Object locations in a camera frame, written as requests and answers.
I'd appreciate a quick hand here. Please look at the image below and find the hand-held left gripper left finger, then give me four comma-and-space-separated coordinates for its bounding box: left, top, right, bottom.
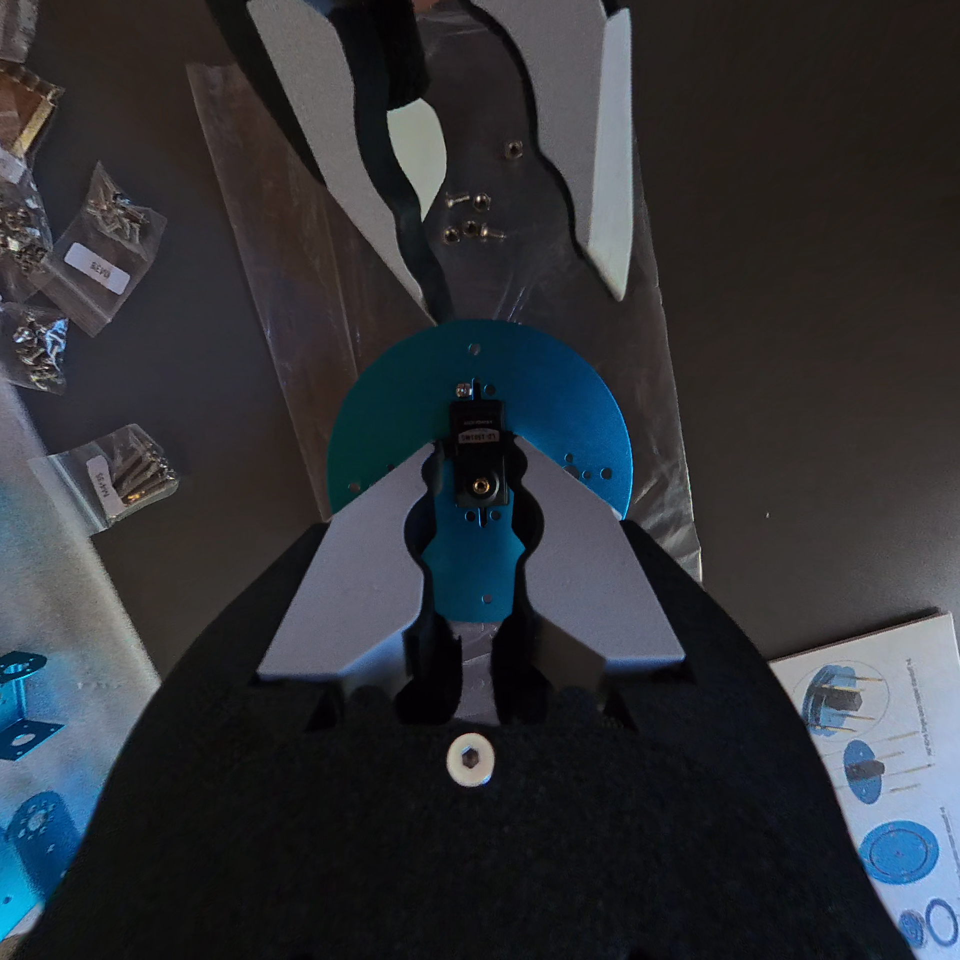
256, 441, 453, 681

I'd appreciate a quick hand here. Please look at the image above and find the black servo motor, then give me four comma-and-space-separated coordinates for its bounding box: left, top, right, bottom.
448, 397, 513, 511

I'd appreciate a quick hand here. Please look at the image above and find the blue bracket cluster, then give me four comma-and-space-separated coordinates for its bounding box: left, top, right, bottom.
0, 791, 82, 935

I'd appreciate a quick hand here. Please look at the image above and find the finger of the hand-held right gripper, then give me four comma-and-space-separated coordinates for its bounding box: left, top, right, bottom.
246, 0, 456, 318
472, 0, 635, 303

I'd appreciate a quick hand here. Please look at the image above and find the white foam sheet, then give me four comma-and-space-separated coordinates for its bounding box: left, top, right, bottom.
0, 378, 162, 942

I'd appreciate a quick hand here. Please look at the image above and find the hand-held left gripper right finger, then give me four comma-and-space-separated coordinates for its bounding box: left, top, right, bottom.
501, 436, 687, 672

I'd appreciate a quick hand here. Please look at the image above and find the blue round metal plate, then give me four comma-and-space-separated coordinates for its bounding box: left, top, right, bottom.
326, 318, 635, 624

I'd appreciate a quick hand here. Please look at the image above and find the white instruction sheet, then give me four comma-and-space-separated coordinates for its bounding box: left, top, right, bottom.
768, 611, 960, 960

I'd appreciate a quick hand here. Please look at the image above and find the clear plastic bag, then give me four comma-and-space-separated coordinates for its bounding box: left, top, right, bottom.
186, 0, 706, 721

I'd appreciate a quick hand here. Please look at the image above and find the pile of clear hardware bags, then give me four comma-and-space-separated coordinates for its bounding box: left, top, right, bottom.
0, 0, 181, 535

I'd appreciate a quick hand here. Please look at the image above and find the dark grey desk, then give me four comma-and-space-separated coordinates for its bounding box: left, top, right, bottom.
0, 0, 960, 960

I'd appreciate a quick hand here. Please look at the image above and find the small blue metal bracket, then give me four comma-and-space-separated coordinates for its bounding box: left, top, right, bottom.
0, 651, 67, 762

